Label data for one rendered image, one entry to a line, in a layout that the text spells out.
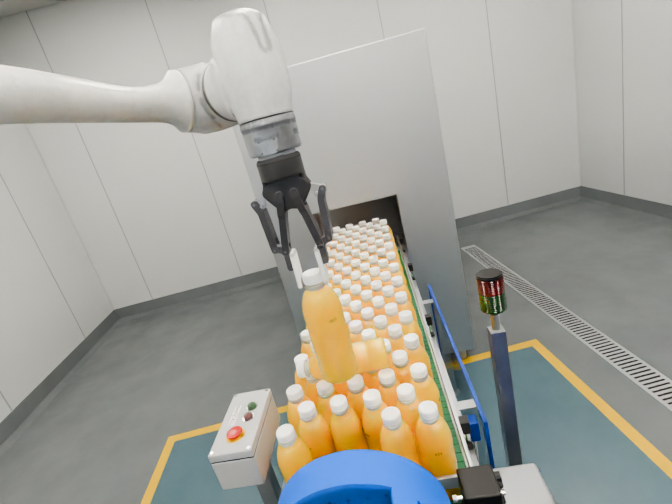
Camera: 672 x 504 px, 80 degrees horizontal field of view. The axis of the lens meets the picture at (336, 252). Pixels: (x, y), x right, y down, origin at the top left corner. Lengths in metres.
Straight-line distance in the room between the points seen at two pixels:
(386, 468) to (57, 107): 0.64
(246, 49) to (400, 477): 0.64
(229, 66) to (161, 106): 0.15
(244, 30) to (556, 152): 5.20
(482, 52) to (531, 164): 1.44
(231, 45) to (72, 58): 4.69
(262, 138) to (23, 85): 0.28
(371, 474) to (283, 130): 0.52
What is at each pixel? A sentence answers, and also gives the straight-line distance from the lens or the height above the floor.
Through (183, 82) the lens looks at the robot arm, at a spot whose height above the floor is 1.81.
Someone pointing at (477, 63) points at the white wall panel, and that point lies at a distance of 5.17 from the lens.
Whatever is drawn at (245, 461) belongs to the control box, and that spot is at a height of 1.07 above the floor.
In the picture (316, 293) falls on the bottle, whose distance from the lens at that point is 0.71.
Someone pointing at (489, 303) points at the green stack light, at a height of 1.19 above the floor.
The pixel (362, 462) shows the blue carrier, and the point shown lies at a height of 1.23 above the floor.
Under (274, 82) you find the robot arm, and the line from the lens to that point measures 0.64.
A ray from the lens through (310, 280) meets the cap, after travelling 0.71.
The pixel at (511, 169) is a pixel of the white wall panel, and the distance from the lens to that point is 5.40.
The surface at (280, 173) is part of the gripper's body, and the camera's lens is 0.64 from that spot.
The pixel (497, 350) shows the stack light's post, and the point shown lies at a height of 1.05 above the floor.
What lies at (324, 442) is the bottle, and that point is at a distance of 0.99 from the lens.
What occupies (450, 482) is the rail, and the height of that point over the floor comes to 0.97.
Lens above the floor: 1.71
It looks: 18 degrees down
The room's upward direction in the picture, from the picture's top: 15 degrees counter-clockwise
